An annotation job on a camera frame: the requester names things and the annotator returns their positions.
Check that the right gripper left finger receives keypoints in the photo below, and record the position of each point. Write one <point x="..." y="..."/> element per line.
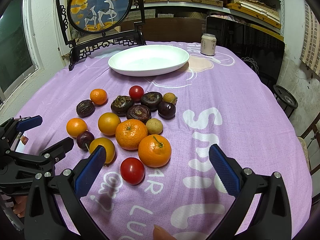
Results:
<point x="43" y="219"/>

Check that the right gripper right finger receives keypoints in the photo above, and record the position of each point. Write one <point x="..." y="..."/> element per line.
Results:
<point x="272" y="217"/>

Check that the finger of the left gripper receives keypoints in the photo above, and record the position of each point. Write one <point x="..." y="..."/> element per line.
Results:
<point x="28" y="123"/>
<point x="59" y="150"/>

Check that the dark cherry with stem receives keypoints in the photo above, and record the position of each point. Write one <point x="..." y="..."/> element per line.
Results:
<point x="84" y="140"/>

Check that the small orange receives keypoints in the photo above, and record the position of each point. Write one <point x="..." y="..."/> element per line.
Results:
<point x="75" y="126"/>

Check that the dark water chestnut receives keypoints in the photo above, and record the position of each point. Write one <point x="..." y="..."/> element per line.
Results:
<point x="121" y="105"/>
<point x="139" y="112"/>
<point x="85" y="108"/>
<point x="151" y="100"/>

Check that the yellow orange tomato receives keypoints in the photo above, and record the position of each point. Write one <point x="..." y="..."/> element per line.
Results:
<point x="108" y="123"/>
<point x="107" y="144"/>

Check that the small mandarin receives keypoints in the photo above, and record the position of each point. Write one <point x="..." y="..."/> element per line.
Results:
<point x="98" y="96"/>

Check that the red tomato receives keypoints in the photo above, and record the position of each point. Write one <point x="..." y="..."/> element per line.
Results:
<point x="132" y="171"/>
<point x="136" y="92"/>

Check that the large mandarin with stem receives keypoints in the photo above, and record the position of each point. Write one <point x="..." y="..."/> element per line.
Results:
<point x="154" y="151"/>

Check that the tan longan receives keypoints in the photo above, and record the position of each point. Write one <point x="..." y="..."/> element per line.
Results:
<point x="170" y="98"/>
<point x="154" y="126"/>

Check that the dark plum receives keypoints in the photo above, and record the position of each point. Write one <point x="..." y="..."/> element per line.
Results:
<point x="166" y="110"/>

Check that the operator left hand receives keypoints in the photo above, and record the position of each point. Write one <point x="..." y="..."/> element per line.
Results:
<point x="20" y="206"/>

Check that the operator right hand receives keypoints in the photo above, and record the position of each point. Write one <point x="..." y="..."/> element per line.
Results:
<point x="161" y="234"/>

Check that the window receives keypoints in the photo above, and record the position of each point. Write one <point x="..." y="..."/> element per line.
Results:
<point x="19" y="52"/>

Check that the purple printed tablecloth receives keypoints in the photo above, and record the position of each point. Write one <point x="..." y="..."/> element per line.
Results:
<point x="220" y="100"/>

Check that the black speaker stool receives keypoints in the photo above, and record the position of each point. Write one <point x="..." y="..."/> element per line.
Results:
<point x="285" y="99"/>

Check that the deer painting screen stand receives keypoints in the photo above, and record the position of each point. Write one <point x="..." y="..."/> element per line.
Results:
<point x="86" y="25"/>

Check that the white oval plate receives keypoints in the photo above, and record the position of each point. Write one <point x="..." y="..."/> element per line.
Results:
<point x="148" y="60"/>

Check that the dark wooden chair back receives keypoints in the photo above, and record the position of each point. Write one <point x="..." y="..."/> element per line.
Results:
<point x="173" y="30"/>

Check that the beige drink can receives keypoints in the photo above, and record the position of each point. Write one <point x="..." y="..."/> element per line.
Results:
<point x="208" y="44"/>

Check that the wooden shelf with boxes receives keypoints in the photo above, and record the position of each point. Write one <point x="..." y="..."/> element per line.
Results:
<point x="269" y="14"/>

